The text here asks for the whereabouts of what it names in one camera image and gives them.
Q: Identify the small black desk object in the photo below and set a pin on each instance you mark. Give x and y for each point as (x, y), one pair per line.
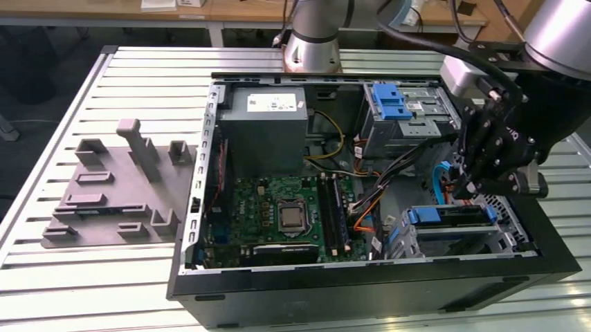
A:
(468, 7)

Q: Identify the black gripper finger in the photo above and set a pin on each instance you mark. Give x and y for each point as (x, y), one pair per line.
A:
(506, 183)
(484, 145)

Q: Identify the grey parts rack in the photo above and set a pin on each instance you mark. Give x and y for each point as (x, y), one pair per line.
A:
(120, 193)

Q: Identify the blue drive latch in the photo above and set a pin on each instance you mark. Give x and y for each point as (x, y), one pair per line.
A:
(389, 103)

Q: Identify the metal optical drive cage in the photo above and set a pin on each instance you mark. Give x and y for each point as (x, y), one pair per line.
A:
(414, 129)

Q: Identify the black RAM slot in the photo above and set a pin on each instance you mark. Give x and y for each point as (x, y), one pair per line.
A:
(328, 214)

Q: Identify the grey furniture foot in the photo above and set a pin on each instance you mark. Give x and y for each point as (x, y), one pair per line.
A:
(9, 133)

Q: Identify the green motherboard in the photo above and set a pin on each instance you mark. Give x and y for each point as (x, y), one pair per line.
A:
(250, 193)

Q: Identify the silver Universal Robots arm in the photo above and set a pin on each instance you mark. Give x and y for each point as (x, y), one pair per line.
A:
(309, 52)

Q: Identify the brown wooden cabinet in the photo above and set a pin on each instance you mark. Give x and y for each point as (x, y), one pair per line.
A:
(489, 32)

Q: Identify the white paper box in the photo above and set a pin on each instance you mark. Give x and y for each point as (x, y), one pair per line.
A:
(157, 5)

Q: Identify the black graphics card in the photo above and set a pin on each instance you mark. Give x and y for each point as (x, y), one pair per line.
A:
(281, 254)

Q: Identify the silver CPU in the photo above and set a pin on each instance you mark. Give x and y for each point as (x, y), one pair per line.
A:
(290, 218)

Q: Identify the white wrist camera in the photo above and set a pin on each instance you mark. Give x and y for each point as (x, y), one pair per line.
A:
(456, 76)

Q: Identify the grey power supply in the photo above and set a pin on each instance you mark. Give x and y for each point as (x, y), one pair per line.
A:
(262, 145)

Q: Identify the wooden desk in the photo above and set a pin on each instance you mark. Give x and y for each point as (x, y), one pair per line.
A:
(138, 15)

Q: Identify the black PC case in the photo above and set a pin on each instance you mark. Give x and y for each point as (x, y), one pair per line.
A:
(322, 297)

